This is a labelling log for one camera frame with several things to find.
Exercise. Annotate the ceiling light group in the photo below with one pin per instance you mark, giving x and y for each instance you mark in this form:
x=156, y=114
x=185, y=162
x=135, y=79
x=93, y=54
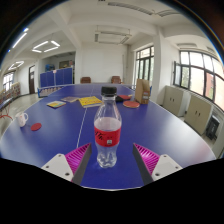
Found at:
x=44, y=46

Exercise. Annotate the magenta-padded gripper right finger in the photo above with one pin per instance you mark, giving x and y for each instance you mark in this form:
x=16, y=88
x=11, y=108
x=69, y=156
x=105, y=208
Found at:
x=166, y=166

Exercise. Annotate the brown cardboard box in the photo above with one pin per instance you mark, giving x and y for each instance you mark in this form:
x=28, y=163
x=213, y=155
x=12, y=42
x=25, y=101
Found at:
x=142, y=91

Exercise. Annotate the ceiling air conditioner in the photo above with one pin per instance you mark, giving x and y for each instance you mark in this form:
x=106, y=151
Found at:
x=111, y=38

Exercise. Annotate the beige cabinet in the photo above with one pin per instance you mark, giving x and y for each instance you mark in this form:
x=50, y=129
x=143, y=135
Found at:
x=199, y=115
x=175, y=101

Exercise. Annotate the framed wall picture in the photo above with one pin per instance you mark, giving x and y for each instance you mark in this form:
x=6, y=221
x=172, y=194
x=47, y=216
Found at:
x=65, y=64

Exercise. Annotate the red table tennis paddle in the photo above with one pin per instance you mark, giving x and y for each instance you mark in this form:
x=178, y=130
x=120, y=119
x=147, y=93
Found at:
x=131, y=104
x=125, y=97

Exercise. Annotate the white mug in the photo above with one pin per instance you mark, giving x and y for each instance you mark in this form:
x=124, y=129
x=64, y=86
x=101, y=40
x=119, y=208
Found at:
x=21, y=119

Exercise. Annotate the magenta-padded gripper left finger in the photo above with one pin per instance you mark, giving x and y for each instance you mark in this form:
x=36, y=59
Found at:
x=58, y=165

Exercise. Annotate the grey booklet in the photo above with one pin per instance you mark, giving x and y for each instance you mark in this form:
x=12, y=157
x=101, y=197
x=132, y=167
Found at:
x=70, y=99

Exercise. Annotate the blue partition boards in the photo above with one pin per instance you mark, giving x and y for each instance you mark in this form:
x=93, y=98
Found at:
x=56, y=77

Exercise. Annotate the dark door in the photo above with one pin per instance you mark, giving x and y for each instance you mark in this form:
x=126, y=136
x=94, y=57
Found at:
x=32, y=80

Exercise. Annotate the blue table with red legs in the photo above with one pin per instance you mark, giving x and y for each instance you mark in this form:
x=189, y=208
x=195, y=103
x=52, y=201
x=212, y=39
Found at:
x=4, y=106

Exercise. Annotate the clear bottle with red label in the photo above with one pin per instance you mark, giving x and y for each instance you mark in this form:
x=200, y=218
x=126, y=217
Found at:
x=107, y=133

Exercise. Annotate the shelf unit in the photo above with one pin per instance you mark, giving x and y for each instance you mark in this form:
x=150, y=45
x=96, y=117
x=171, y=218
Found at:
x=11, y=91

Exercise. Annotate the flat round red coaster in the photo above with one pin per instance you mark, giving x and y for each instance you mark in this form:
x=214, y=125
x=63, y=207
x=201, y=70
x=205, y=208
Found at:
x=36, y=126

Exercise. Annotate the small yellow and blue book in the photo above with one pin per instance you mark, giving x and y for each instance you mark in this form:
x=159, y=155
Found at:
x=56, y=104

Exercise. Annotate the dark-framed window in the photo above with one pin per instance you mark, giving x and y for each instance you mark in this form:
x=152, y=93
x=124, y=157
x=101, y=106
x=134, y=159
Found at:
x=197, y=76
x=144, y=66

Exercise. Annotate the black paddle case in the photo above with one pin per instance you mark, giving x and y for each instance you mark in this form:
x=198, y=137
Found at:
x=119, y=99

